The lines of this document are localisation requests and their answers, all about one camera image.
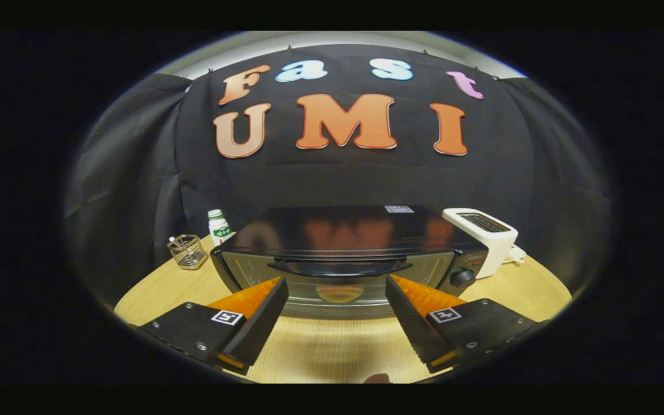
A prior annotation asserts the white bread toaster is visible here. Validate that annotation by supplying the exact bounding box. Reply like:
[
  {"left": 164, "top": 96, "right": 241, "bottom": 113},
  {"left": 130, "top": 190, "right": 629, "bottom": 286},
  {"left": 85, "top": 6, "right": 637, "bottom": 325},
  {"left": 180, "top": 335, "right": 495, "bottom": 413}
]
[{"left": 442, "top": 207, "right": 519, "bottom": 280}]

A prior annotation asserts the wire mesh basket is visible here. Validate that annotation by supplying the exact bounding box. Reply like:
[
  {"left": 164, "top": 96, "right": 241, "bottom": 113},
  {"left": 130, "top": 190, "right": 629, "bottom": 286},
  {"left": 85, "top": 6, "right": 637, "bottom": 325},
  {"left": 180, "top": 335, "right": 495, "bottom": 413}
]
[{"left": 166, "top": 234, "right": 208, "bottom": 270}]

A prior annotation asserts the black backdrop cloth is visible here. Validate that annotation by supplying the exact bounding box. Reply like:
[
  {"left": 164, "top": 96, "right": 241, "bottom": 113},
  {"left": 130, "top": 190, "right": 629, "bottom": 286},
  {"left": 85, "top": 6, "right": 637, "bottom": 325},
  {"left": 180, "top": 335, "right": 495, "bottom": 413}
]
[{"left": 64, "top": 43, "right": 615, "bottom": 315}]

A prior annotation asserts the white bottle green label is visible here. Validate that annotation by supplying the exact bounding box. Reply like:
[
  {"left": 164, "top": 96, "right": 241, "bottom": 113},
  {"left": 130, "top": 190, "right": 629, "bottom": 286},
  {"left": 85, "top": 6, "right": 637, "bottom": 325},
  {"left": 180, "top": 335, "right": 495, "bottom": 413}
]
[{"left": 207, "top": 209, "right": 235, "bottom": 247}]

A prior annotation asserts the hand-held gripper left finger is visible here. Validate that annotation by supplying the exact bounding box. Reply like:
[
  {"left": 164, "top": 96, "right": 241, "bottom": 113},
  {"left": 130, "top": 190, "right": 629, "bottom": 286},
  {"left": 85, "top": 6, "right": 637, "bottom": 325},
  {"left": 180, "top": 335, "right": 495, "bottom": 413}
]
[{"left": 138, "top": 276, "right": 290, "bottom": 375}]

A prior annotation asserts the sugared donut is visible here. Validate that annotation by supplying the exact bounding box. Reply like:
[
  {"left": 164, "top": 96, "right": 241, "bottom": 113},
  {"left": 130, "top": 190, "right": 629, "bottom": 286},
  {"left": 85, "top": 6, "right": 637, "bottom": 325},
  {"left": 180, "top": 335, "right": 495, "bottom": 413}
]
[{"left": 316, "top": 284, "right": 366, "bottom": 304}]

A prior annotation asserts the black toaster oven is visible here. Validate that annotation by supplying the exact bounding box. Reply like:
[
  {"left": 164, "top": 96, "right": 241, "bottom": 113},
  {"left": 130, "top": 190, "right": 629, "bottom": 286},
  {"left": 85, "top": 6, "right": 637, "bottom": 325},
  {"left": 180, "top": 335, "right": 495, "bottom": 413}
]
[{"left": 210, "top": 205, "right": 489, "bottom": 319}]

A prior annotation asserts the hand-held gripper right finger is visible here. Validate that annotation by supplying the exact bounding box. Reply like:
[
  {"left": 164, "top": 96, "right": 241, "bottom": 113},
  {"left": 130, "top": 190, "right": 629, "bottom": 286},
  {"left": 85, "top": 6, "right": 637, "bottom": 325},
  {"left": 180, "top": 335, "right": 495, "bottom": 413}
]
[{"left": 384, "top": 274, "right": 552, "bottom": 374}]

